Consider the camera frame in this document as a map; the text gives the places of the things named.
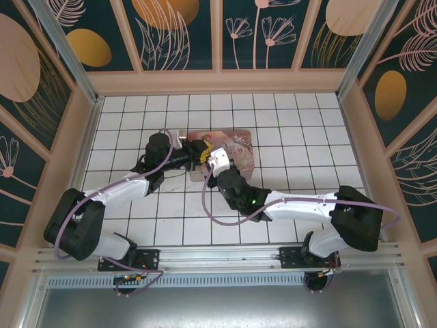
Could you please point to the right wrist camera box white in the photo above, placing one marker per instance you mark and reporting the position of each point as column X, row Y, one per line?
column 218, row 160

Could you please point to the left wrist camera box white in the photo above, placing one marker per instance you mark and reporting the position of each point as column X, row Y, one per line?
column 180, row 138

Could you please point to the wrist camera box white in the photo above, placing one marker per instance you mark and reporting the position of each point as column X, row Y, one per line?
column 218, row 160
column 180, row 138

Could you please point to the grey metal sheet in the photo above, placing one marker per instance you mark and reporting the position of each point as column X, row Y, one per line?
column 218, row 307

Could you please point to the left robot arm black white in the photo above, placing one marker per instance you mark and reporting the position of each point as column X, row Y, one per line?
column 119, row 193

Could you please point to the pink illustrated tin box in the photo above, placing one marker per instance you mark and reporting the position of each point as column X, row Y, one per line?
column 239, row 147

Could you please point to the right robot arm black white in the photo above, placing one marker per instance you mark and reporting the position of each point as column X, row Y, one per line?
column 300, row 205

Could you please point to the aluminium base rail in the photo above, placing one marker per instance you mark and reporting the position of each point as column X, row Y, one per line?
column 218, row 256

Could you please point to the aluminium frame post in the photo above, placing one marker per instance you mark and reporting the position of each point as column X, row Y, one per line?
column 65, row 51
column 358, row 51

